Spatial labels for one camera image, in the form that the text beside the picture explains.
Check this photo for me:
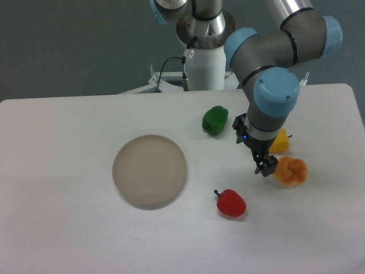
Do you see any beige round plate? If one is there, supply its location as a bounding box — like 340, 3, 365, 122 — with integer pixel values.
112, 135, 188, 210

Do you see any white metal base frame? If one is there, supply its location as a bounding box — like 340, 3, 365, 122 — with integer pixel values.
126, 65, 297, 94

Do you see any green toy pepper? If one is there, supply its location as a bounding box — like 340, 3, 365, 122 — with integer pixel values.
202, 106, 229, 137

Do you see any yellow toy pepper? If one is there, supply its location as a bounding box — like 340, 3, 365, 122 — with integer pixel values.
269, 128, 292, 154

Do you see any red toy pepper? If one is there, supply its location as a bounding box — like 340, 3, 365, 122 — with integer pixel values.
214, 189, 247, 217

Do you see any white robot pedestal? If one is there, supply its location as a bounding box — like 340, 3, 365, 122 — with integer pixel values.
176, 10, 236, 91

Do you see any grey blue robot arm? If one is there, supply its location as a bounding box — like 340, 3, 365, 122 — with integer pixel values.
150, 1, 343, 176

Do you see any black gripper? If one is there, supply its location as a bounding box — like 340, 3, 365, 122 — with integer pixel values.
232, 113, 278, 177

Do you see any knotted bread roll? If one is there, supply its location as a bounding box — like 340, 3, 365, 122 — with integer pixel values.
273, 156, 308, 187

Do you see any black cable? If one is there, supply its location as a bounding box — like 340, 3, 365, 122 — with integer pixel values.
156, 35, 199, 94

